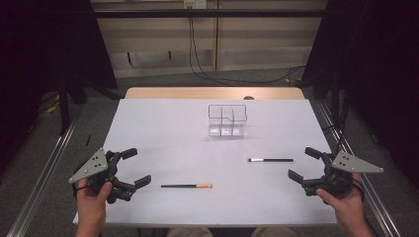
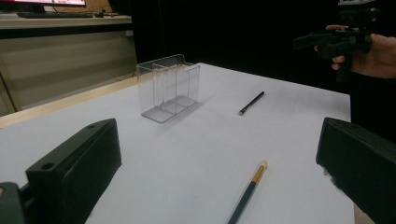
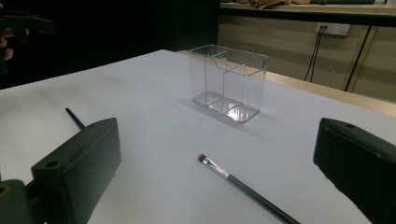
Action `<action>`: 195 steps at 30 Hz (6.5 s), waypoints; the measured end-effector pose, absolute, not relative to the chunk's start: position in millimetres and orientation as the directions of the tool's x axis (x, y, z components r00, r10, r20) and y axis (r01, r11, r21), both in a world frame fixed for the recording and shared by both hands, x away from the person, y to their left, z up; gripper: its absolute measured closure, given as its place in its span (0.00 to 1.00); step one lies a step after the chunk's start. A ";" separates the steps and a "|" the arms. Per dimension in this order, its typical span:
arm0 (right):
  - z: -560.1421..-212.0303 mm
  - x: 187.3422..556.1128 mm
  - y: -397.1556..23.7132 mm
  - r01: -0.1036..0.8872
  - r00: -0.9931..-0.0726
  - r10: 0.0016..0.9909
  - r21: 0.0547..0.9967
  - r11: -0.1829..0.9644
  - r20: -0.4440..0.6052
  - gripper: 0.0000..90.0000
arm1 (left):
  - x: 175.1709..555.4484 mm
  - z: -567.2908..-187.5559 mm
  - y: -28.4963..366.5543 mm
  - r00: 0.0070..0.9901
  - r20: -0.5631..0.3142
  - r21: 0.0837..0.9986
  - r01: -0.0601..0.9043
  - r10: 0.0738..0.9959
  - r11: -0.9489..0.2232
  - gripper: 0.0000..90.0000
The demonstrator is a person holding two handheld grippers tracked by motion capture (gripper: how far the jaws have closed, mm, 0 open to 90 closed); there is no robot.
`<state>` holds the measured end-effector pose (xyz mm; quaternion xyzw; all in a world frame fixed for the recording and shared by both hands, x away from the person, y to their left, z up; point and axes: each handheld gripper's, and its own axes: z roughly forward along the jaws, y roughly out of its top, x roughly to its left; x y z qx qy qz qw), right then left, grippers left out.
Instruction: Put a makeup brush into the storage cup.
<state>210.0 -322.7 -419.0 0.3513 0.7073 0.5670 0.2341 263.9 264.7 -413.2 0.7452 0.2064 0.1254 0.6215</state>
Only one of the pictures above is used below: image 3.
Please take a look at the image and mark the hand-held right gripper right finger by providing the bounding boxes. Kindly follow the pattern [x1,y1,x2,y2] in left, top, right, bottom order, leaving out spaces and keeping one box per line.
[313,117,396,224]

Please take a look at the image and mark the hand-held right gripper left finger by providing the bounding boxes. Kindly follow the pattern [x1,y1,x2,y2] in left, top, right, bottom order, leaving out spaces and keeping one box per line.
[31,117,122,224]

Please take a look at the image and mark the thin grey makeup brush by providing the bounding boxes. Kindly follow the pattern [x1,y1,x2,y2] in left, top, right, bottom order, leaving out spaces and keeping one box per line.
[197,153,302,224]

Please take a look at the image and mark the clear acrylic organizer box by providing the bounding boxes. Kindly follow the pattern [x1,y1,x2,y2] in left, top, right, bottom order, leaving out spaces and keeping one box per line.
[189,44,269,124]

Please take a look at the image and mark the black curtain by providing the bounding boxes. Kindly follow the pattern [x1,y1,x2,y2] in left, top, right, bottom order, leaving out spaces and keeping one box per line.
[0,0,220,90]

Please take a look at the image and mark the background desk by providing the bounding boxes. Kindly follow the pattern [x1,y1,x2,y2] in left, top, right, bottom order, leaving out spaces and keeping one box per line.
[219,0,396,92]

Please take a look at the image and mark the black keyboard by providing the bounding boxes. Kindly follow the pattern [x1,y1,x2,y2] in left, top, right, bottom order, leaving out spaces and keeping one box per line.
[311,0,376,6]

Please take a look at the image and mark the beige cloth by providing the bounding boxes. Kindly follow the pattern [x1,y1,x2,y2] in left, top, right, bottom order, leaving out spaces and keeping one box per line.
[248,0,311,9]

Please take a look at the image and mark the black wall cable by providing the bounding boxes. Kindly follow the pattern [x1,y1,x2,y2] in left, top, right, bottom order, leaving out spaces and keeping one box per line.
[309,27,326,83]
[304,26,323,81]

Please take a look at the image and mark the white wall socket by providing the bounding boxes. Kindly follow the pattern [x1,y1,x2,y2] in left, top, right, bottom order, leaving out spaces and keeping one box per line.
[316,22,351,36]

